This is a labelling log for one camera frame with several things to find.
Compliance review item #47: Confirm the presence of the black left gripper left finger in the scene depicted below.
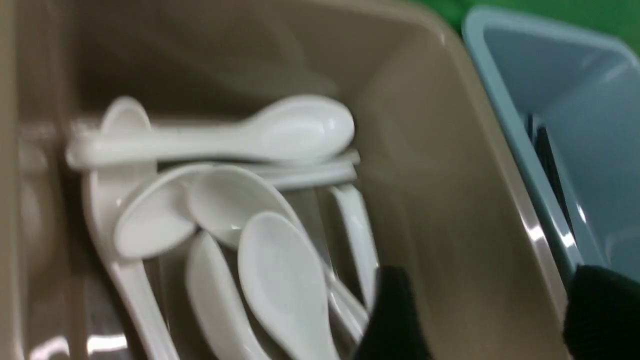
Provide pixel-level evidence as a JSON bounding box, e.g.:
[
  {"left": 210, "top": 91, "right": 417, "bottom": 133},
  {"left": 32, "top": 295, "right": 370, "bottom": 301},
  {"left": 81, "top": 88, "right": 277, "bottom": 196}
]
[{"left": 352, "top": 265, "right": 434, "bottom": 360}]

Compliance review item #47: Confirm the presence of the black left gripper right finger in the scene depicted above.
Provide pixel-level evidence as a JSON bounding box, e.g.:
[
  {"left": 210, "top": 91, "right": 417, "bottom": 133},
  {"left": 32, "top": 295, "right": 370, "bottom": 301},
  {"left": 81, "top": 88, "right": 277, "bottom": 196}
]
[{"left": 562, "top": 265, "right": 640, "bottom": 360}]

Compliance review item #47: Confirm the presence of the white ceramic soup spoon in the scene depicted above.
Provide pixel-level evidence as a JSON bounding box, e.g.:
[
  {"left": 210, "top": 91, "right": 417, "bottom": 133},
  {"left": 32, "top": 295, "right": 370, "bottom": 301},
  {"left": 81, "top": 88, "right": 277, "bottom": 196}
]
[{"left": 238, "top": 211, "right": 339, "bottom": 360}]

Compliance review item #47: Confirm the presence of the olive green plastic bin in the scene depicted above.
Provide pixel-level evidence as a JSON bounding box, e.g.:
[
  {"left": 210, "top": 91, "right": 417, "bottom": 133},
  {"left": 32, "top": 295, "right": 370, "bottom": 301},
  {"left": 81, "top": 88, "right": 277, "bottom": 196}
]
[{"left": 1, "top": 0, "right": 570, "bottom": 360}]

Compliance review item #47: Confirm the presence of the white spoon top of bin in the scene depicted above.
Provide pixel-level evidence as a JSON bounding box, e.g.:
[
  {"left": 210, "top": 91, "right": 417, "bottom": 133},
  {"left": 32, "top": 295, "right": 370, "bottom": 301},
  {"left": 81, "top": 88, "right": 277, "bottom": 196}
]
[{"left": 65, "top": 95, "right": 355, "bottom": 170}]

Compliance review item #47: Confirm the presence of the white spoon of bin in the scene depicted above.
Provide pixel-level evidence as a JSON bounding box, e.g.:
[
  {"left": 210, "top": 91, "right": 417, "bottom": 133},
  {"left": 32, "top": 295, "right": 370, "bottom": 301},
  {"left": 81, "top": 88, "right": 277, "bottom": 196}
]
[
  {"left": 65, "top": 95, "right": 355, "bottom": 170},
  {"left": 113, "top": 162, "right": 214, "bottom": 260},
  {"left": 66, "top": 96, "right": 179, "bottom": 360}
]

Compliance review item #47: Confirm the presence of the teal blue plastic bin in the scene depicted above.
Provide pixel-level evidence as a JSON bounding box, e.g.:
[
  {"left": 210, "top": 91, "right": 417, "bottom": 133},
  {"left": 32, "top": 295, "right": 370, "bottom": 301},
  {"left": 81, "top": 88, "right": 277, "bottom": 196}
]
[{"left": 462, "top": 6, "right": 640, "bottom": 283}]

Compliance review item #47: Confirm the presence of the white spoon centre of bin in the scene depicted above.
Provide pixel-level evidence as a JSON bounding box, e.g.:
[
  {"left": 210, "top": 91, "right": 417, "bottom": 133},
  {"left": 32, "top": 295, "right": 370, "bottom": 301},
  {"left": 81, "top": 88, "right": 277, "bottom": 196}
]
[{"left": 113, "top": 162, "right": 214, "bottom": 260}]

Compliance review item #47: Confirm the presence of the green backdrop cloth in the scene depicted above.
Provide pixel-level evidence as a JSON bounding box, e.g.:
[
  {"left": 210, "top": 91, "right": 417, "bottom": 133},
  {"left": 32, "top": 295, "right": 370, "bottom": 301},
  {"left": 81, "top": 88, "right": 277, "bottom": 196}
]
[{"left": 419, "top": 0, "right": 640, "bottom": 54}]

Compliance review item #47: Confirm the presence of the white spoon left of bin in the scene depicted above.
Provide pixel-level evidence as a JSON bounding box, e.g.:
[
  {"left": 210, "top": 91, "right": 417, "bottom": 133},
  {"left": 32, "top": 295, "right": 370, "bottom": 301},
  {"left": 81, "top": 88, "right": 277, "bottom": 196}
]
[{"left": 66, "top": 96, "right": 179, "bottom": 360}]

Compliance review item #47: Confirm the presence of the white spoon with printed handle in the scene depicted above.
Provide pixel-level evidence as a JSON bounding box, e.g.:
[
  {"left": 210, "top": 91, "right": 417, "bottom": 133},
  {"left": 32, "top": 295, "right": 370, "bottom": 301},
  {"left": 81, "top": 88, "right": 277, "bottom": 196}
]
[{"left": 186, "top": 165, "right": 369, "bottom": 343}]

